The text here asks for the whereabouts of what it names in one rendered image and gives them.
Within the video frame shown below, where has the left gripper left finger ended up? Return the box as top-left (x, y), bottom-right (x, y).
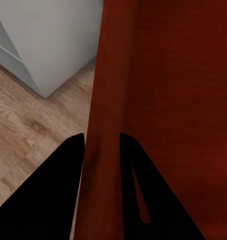
top-left (0, 133), bottom-right (86, 240)

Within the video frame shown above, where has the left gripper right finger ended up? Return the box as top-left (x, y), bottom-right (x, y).
top-left (119, 133), bottom-right (206, 240)

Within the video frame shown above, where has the storage box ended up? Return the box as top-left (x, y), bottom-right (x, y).
top-left (73, 0), bottom-right (227, 240)

